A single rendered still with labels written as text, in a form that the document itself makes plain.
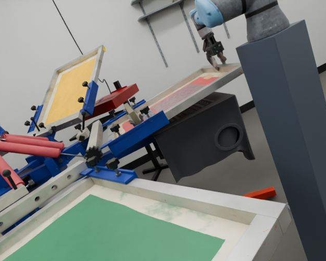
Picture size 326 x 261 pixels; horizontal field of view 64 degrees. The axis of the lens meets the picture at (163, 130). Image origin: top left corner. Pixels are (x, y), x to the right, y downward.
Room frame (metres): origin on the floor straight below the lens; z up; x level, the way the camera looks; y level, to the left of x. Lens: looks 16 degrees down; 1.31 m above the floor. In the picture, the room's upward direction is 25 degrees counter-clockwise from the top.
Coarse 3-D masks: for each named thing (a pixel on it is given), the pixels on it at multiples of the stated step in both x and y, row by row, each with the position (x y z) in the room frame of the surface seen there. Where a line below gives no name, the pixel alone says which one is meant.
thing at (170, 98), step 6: (198, 78) 1.71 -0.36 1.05; (192, 84) 1.62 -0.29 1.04; (198, 84) 1.53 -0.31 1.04; (180, 90) 1.66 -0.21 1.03; (186, 90) 1.56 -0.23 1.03; (168, 96) 1.69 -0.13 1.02; (174, 96) 1.58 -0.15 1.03; (162, 102) 1.61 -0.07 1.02; (168, 102) 1.53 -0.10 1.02; (150, 108) 1.65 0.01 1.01; (156, 108) 1.54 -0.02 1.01; (138, 114) 1.67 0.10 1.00; (126, 126) 1.53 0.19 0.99
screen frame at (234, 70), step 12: (204, 72) 1.77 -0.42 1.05; (228, 72) 1.25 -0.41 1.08; (240, 72) 1.23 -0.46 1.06; (180, 84) 1.76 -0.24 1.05; (216, 84) 1.22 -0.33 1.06; (156, 96) 1.74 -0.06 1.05; (192, 96) 1.21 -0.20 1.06; (204, 96) 1.21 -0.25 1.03; (180, 108) 1.20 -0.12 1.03; (120, 120) 1.71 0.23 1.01; (108, 132) 1.48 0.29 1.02
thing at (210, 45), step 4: (212, 32) 1.48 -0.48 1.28; (208, 36) 1.45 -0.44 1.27; (212, 36) 1.48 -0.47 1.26; (208, 40) 1.48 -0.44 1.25; (212, 40) 1.47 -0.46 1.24; (208, 44) 1.50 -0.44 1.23; (212, 44) 1.46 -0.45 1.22; (216, 44) 1.45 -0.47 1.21; (220, 44) 1.46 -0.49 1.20; (208, 48) 1.48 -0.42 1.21; (212, 48) 1.46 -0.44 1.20; (216, 48) 1.46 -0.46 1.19; (220, 48) 1.46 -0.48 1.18; (208, 52) 1.51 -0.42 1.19; (212, 52) 1.45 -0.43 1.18; (216, 52) 1.46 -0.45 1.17
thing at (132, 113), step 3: (126, 105) 1.56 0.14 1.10; (126, 108) 1.46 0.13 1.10; (129, 108) 1.40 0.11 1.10; (129, 111) 1.31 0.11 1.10; (132, 111) 1.26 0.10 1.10; (129, 114) 1.26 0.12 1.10; (132, 114) 1.26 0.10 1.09; (135, 114) 1.26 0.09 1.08; (132, 117) 1.26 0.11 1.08; (135, 117) 1.26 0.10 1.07; (135, 120) 1.26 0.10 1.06; (138, 120) 1.26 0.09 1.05; (135, 123) 1.26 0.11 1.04; (138, 123) 1.26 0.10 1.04
